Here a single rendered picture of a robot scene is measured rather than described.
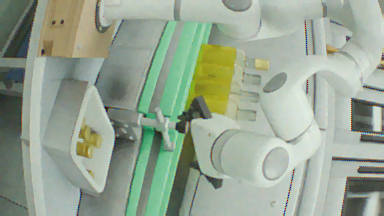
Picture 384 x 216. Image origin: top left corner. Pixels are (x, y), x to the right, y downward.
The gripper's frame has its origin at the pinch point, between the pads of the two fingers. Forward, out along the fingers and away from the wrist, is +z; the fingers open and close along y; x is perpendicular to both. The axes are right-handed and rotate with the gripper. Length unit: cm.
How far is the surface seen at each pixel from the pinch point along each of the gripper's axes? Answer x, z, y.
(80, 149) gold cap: 20.2, 18.5, 0.4
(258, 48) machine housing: -51, 52, 8
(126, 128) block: 5.6, 24.0, 0.9
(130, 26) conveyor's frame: -4.9, 39.1, 24.8
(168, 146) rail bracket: -3.2, 23.7, -5.9
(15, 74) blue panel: 36, 56, 24
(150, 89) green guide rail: -2.9, 25.6, 7.6
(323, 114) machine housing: -55, 24, -14
